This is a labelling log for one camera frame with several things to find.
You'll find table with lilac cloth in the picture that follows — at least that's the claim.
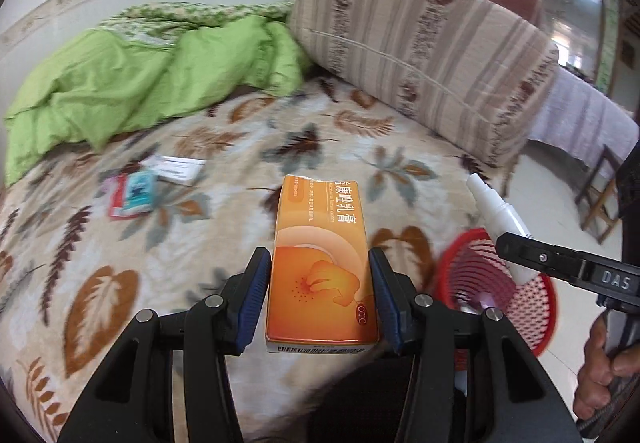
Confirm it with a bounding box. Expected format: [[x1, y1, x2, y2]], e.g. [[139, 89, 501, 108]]
[[528, 67, 639, 169]]

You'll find red clear plastic bag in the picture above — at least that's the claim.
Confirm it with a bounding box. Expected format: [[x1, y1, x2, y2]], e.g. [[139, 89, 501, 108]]
[[107, 173, 145, 220]]

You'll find wooden stool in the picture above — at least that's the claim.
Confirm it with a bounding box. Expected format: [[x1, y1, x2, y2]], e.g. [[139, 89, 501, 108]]
[[575, 145, 622, 245]]

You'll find white tablet box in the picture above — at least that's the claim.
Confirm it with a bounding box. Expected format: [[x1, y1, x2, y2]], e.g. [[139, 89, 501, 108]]
[[140, 154, 205, 186]]

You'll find green quilt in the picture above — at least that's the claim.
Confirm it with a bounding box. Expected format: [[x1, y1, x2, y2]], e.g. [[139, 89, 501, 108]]
[[4, 2, 309, 184]]

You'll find teal cartoon packet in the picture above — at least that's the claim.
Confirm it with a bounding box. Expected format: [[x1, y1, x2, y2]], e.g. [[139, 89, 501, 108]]
[[122, 170, 156, 216]]

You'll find striped beige pillow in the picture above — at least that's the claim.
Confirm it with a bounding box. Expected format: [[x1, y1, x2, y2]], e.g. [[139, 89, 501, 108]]
[[288, 0, 558, 166]]

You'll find person right hand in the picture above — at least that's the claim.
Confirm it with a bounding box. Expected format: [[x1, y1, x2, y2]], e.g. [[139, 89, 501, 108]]
[[573, 314, 640, 420]]

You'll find glass door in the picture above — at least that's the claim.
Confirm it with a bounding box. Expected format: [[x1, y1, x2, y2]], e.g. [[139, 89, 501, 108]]
[[491, 0, 622, 96]]

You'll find red mesh trash basket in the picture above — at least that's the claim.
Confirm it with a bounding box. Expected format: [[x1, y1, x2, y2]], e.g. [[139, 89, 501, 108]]
[[436, 229, 558, 356]]

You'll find orange ointment box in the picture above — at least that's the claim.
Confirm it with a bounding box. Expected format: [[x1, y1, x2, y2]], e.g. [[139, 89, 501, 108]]
[[265, 175, 380, 354]]

